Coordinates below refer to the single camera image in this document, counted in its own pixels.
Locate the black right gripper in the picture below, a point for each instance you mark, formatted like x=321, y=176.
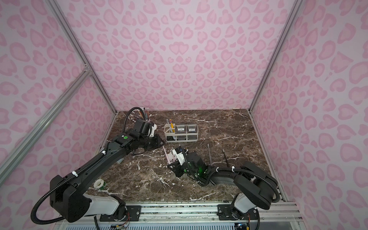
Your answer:
x=177, y=166

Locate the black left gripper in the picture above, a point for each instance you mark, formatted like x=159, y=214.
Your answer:
x=154, y=141

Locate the pale pink toothbrush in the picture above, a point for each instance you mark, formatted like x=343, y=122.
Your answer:
x=166, y=153

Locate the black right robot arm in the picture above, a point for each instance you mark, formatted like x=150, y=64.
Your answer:
x=258, y=188

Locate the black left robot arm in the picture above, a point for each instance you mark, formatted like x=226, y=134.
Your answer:
x=67, y=195

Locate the cream toothbrush holder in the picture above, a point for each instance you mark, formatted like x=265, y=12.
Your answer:
x=183, y=133

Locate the dark grey toothbrush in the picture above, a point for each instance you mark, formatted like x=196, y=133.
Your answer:
x=210, y=156

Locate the black toothbrush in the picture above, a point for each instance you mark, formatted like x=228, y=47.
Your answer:
x=225, y=157

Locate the coloured pencils bunch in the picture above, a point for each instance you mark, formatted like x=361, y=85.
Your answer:
x=138, y=113

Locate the white tape roll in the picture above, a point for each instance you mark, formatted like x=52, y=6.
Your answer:
x=99, y=184

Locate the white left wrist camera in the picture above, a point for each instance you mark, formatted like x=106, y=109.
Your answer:
x=152, y=129

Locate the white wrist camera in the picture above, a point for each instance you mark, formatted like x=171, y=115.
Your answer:
x=179, y=154
x=152, y=129

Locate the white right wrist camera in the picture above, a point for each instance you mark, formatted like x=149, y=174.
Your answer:
x=179, y=154

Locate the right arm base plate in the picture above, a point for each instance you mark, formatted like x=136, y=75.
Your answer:
x=228, y=212

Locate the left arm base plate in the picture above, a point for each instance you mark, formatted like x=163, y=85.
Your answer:
x=131, y=213

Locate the aluminium frame rail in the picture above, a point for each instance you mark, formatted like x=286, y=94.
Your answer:
x=195, y=215

